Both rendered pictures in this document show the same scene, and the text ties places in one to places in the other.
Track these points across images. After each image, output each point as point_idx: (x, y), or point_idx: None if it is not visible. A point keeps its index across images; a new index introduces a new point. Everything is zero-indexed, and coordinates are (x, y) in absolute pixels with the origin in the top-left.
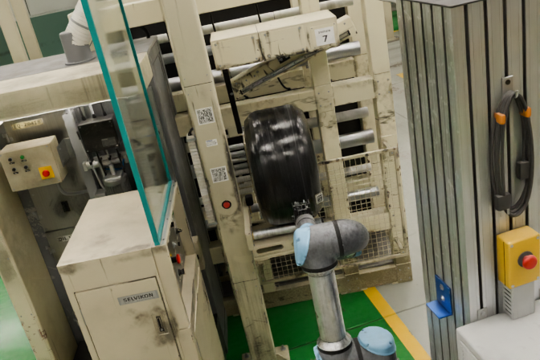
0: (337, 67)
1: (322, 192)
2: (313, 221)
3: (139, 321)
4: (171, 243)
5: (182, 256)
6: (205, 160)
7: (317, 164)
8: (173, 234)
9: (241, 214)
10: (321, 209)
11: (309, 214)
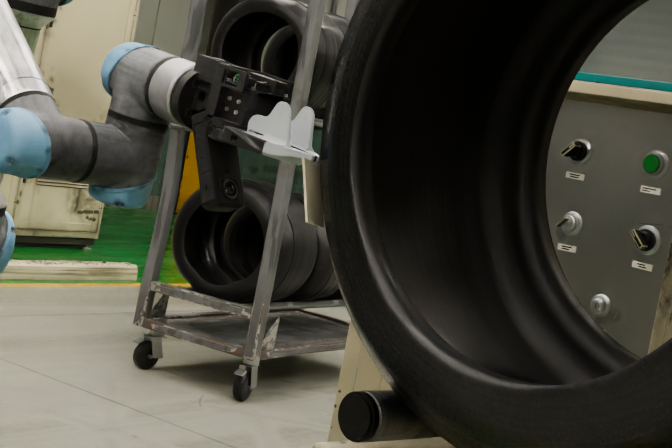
0: None
1: (302, 163)
2: (150, 64)
3: None
4: (559, 204)
5: (592, 305)
6: None
7: (359, 36)
8: (609, 215)
9: (651, 335)
10: (366, 340)
11: (191, 74)
